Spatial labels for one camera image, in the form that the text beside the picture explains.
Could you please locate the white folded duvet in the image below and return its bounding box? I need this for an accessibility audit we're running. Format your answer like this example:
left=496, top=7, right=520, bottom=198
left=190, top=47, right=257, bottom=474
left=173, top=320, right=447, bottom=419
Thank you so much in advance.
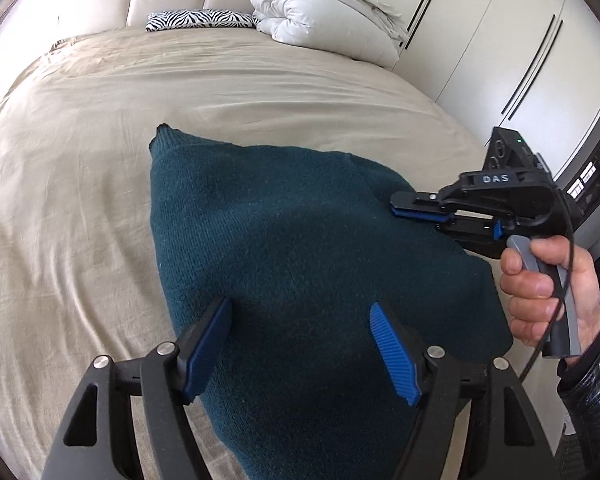
left=250, top=0, right=411, bottom=69

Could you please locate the zebra print pillow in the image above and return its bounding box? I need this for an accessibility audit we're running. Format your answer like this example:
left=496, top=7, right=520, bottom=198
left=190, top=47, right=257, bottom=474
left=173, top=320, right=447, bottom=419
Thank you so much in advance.
left=146, top=8, right=261, bottom=33

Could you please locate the dark teal knit sweater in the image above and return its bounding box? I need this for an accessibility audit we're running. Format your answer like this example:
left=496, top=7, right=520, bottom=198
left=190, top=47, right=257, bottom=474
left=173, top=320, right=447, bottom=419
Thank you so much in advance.
left=147, top=124, right=514, bottom=480

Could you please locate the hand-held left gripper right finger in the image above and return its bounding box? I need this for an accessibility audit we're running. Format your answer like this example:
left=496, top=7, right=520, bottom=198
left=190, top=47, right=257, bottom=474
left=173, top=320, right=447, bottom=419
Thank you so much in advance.
left=369, top=302, right=563, bottom=480

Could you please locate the bed with beige sheet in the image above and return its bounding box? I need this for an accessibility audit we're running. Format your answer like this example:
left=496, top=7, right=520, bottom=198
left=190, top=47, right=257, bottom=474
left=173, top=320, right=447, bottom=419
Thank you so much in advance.
left=0, top=25, right=531, bottom=480

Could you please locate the person's right forearm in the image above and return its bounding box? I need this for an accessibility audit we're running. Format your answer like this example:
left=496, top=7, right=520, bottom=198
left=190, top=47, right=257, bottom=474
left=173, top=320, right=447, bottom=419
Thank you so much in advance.
left=556, top=310, right=600, bottom=457

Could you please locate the white wardrobe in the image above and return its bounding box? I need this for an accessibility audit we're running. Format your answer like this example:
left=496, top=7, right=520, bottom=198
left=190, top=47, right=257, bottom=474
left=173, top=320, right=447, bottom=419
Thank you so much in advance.
left=380, top=0, right=600, bottom=182

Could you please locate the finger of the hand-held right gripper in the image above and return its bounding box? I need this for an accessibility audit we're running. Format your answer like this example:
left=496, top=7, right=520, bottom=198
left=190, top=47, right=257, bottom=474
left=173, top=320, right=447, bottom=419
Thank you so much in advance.
left=389, top=190, right=462, bottom=212
left=389, top=207, right=505, bottom=250

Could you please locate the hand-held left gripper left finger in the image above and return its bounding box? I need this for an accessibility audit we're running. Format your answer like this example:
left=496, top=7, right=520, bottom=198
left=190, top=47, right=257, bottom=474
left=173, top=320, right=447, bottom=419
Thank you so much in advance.
left=41, top=296, right=232, bottom=480

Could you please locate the person's right hand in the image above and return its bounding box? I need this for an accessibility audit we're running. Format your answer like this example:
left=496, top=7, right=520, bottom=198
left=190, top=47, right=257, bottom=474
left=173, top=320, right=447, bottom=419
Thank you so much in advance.
left=499, top=235, right=600, bottom=357

